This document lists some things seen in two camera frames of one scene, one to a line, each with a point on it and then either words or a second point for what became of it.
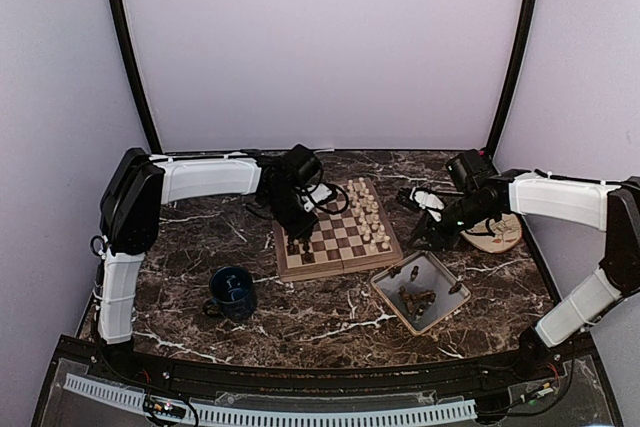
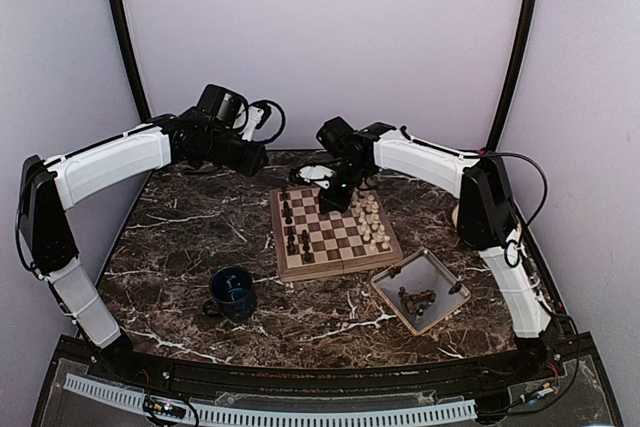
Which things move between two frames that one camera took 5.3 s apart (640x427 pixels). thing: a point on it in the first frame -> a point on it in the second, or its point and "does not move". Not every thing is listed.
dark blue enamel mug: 232,293 does not move
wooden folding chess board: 357,235 does not move
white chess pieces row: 366,209 does not move
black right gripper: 429,228 -> 334,203
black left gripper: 299,229 -> 249,165
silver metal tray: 421,290 does not move
